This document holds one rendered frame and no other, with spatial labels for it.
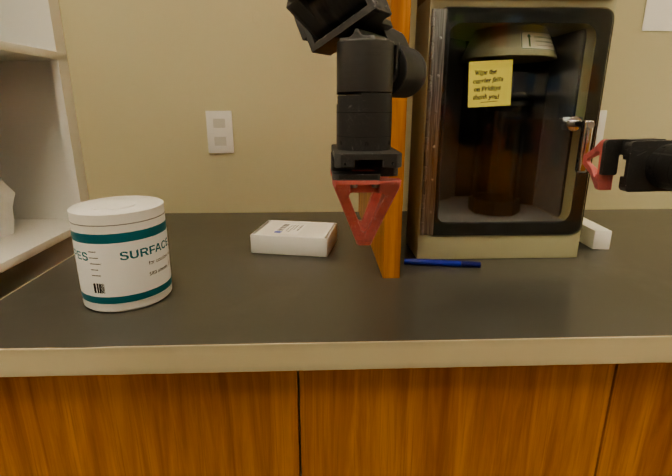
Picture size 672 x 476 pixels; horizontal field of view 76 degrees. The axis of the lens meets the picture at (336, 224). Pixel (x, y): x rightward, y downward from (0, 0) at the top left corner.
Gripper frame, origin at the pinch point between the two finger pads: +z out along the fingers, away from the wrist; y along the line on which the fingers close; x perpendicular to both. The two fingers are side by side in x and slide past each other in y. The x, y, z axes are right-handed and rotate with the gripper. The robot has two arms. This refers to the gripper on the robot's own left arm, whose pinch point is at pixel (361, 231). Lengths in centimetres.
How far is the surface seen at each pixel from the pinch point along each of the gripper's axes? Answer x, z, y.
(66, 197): 75, 12, 75
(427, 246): -16.2, 13.0, 33.1
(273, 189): 18, 10, 76
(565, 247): -44, 14, 33
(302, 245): 8.1, 13.5, 36.0
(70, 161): 71, 1, 72
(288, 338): 8.9, 15.7, 4.5
